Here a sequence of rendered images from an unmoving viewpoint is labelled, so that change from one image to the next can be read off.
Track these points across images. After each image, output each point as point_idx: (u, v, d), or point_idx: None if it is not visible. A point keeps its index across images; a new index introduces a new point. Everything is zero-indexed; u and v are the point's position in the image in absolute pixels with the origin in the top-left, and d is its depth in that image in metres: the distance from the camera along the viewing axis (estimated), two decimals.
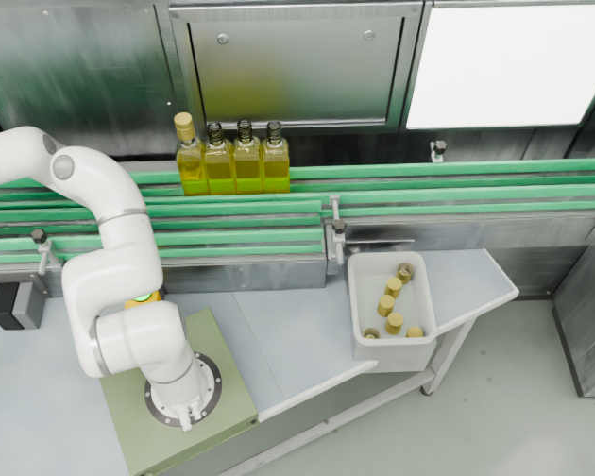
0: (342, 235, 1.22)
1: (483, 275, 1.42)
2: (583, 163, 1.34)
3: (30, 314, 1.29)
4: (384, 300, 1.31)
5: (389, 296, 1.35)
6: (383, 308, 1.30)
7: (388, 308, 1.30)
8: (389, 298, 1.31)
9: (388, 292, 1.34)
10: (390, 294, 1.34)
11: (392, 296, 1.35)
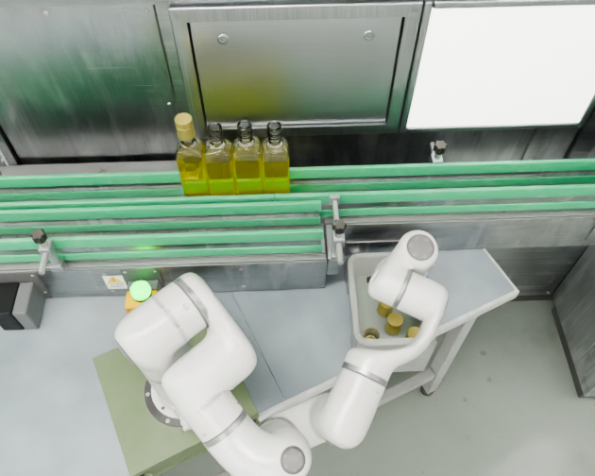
0: (342, 235, 1.22)
1: (483, 275, 1.42)
2: (583, 163, 1.34)
3: (30, 314, 1.29)
4: None
5: None
6: (383, 308, 1.30)
7: (388, 308, 1.30)
8: None
9: None
10: None
11: None
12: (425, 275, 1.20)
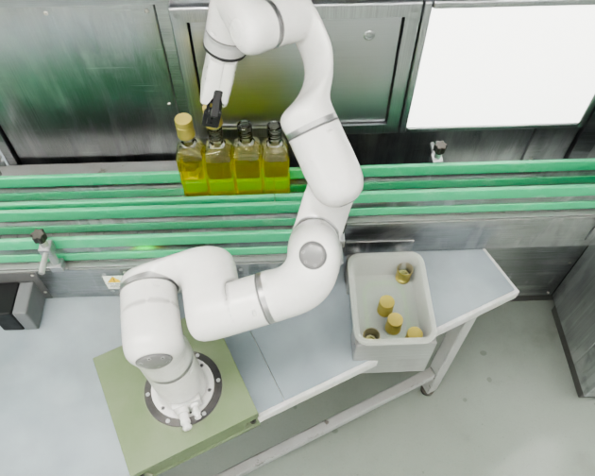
0: (342, 235, 1.22)
1: (483, 275, 1.42)
2: (583, 163, 1.34)
3: (30, 314, 1.29)
4: (384, 300, 1.31)
5: (220, 122, 1.13)
6: (383, 308, 1.30)
7: (388, 308, 1.30)
8: (389, 298, 1.31)
9: None
10: (220, 118, 1.13)
11: (221, 118, 1.13)
12: None
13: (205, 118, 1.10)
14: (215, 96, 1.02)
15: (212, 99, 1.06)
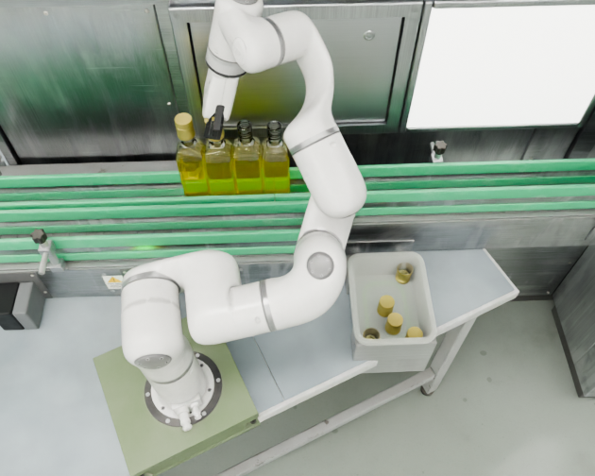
0: None
1: (483, 275, 1.42)
2: (583, 163, 1.34)
3: (30, 314, 1.29)
4: (384, 300, 1.31)
5: (222, 134, 1.16)
6: (383, 308, 1.30)
7: (388, 308, 1.30)
8: (389, 298, 1.31)
9: None
10: (222, 130, 1.15)
11: (223, 130, 1.16)
12: None
13: (207, 130, 1.13)
14: (217, 110, 1.05)
15: (214, 112, 1.09)
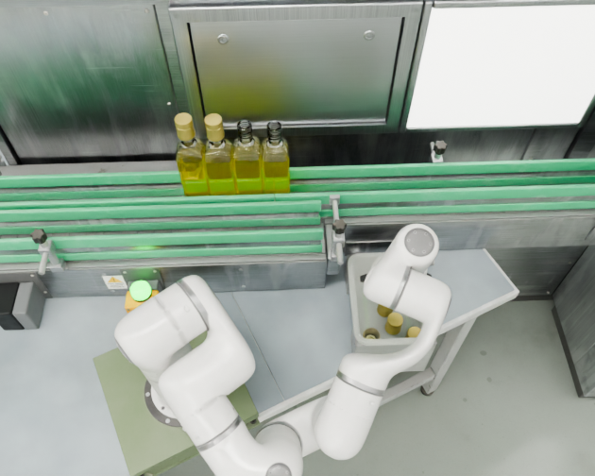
0: (342, 235, 1.22)
1: (483, 275, 1.42)
2: (583, 163, 1.34)
3: (30, 314, 1.29)
4: None
5: (222, 134, 1.16)
6: (383, 308, 1.30)
7: (388, 308, 1.30)
8: None
9: (220, 129, 1.15)
10: (222, 130, 1.15)
11: (223, 130, 1.16)
12: (425, 273, 1.10)
13: None
14: None
15: None
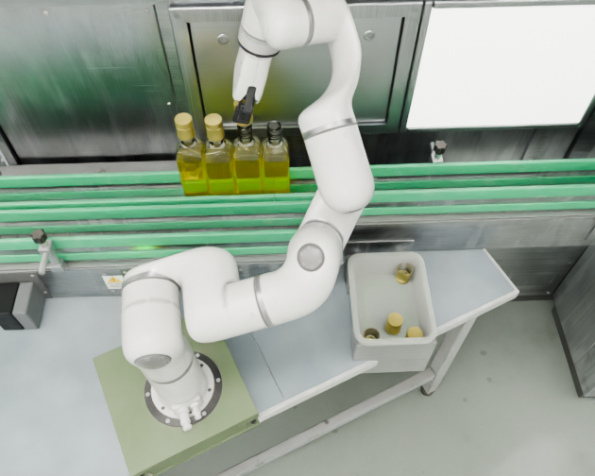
0: None
1: (483, 275, 1.42)
2: (583, 163, 1.34)
3: (30, 314, 1.29)
4: None
5: (222, 134, 1.16)
6: None
7: None
8: None
9: (220, 129, 1.15)
10: (222, 130, 1.15)
11: (223, 130, 1.16)
12: None
13: (236, 114, 1.10)
14: (248, 93, 1.03)
15: (245, 95, 1.06)
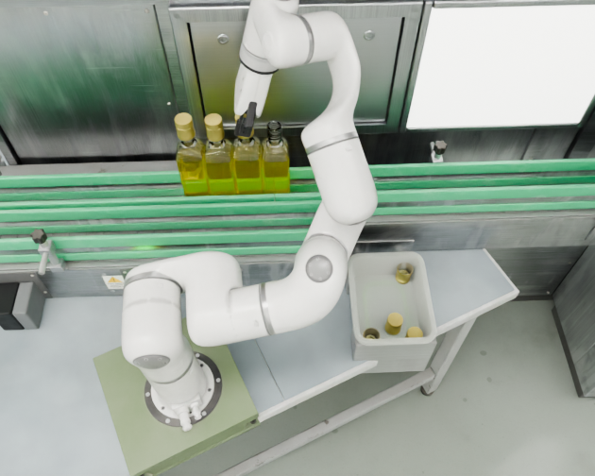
0: None
1: (483, 275, 1.42)
2: (583, 163, 1.34)
3: (30, 314, 1.29)
4: None
5: (222, 134, 1.16)
6: None
7: None
8: (240, 114, 1.14)
9: (220, 129, 1.15)
10: (222, 130, 1.15)
11: (223, 130, 1.16)
12: None
13: (238, 127, 1.13)
14: (250, 108, 1.05)
15: (246, 110, 1.09)
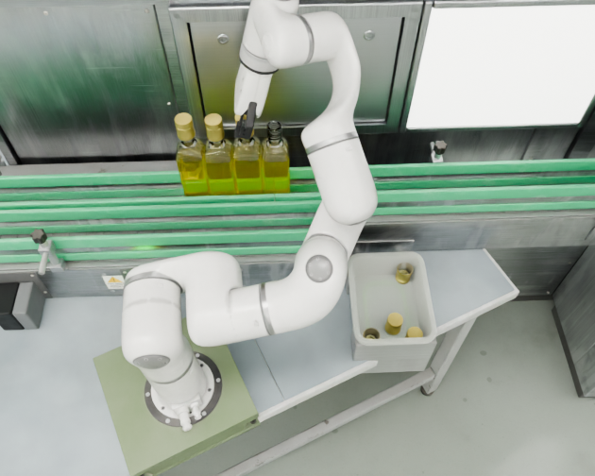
0: None
1: (483, 275, 1.42)
2: (583, 163, 1.34)
3: (30, 314, 1.29)
4: (243, 118, 1.14)
5: (222, 134, 1.16)
6: None
7: None
8: (240, 114, 1.14)
9: (220, 129, 1.15)
10: (222, 130, 1.15)
11: (223, 130, 1.16)
12: None
13: (238, 129, 1.13)
14: (250, 107, 1.05)
15: (246, 110, 1.09)
